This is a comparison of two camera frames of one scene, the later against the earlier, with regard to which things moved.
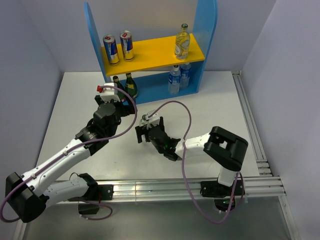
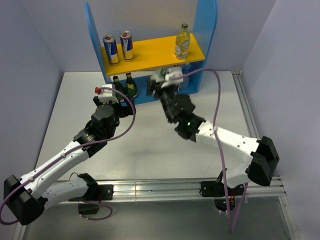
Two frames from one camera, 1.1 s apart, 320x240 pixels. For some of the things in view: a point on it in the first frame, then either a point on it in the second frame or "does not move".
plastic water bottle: x=185 y=70 does not move
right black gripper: x=141 y=130 to x=152 y=86
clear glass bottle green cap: x=143 y=121 to x=159 y=76
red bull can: x=126 y=38 does not move
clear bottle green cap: x=182 y=45 does not move
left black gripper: x=127 y=109 does not move
